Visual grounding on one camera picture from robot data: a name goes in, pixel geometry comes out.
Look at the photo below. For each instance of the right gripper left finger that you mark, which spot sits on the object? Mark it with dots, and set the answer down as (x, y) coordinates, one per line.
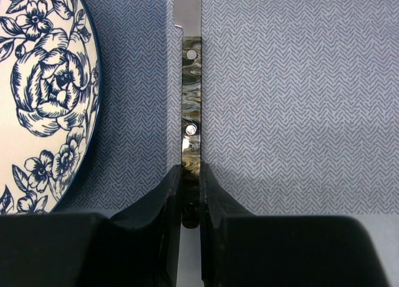
(138, 246)

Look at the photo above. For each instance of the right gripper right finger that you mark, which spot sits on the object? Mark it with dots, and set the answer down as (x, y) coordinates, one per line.
(239, 248)

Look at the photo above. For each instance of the blue and beige cloth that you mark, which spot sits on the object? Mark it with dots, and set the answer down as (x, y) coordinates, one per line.
(300, 104)

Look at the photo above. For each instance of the blue floral plate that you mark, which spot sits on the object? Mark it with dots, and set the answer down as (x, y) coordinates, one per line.
(50, 95)

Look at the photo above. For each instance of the metal knife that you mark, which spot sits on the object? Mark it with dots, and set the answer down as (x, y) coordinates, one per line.
(187, 17)

